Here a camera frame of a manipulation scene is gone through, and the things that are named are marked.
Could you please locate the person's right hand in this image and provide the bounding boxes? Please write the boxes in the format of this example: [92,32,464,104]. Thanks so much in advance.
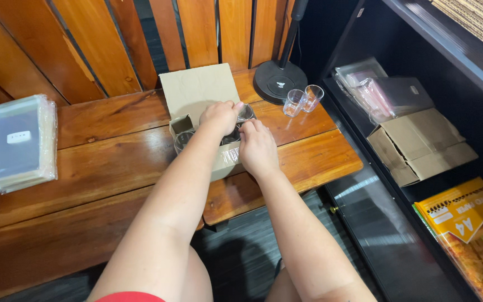
[238,119,281,179]

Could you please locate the person's left hand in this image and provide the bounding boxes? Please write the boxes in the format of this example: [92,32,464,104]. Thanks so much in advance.
[199,101,245,145]

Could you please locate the clear shot glass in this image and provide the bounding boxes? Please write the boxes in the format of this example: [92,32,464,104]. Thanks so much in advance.
[174,131,195,155]
[283,89,307,118]
[301,85,325,113]
[236,103,256,123]
[221,122,243,146]

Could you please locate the open brown cardboard box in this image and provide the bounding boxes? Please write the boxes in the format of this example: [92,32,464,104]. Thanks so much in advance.
[159,63,258,183]

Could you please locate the black round stand with pole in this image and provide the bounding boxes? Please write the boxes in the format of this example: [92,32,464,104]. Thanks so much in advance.
[253,0,309,105]

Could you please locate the pile of clear plastic sleeves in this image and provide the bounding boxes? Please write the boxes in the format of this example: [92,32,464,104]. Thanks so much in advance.
[332,57,435,125]

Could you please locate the slatted wooden backrest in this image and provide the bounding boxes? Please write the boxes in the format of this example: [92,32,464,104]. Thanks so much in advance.
[0,0,297,108]

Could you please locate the person's right leg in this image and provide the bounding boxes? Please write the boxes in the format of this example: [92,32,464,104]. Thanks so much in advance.
[265,267,303,302]

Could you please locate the person's leg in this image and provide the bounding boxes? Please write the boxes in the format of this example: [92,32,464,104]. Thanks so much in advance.
[181,245,214,302]
[265,267,303,302]

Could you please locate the person's left leg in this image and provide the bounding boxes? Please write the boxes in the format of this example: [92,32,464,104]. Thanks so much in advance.
[181,245,214,302]

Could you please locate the flattened brown cardboard box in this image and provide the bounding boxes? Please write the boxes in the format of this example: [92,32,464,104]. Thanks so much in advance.
[366,108,479,188]

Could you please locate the black shelf unit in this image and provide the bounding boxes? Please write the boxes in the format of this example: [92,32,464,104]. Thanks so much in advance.
[317,0,483,302]

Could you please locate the red shorts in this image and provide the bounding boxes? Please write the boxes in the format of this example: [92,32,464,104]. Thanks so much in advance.
[94,291,167,302]

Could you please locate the stack of clear plastic bags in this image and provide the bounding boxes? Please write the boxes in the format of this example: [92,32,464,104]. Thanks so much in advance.
[0,94,59,194]

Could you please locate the yellow paper pack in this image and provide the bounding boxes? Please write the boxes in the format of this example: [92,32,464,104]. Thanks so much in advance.
[412,176,483,302]

